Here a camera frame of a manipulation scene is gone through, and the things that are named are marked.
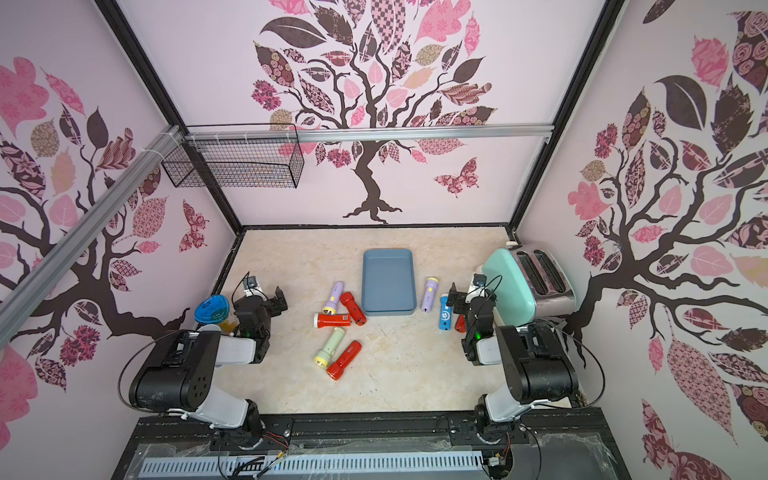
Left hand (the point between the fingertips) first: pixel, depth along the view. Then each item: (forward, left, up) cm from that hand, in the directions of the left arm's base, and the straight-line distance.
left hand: (266, 295), depth 93 cm
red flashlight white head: (-8, -19, -2) cm, 21 cm away
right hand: (+1, -65, +4) cm, 66 cm away
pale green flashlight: (-20, -20, -3) cm, 28 cm away
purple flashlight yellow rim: (+1, -22, -2) cm, 22 cm away
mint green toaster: (-5, -79, +13) cm, 80 cm away
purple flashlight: (+2, -53, -3) cm, 53 cm away
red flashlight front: (-19, -27, -3) cm, 34 cm away
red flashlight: (-3, -28, -4) cm, 28 cm away
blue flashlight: (-6, -58, -3) cm, 58 cm away
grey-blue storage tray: (+8, -39, -4) cm, 40 cm away
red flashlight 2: (-9, -62, -3) cm, 63 cm away
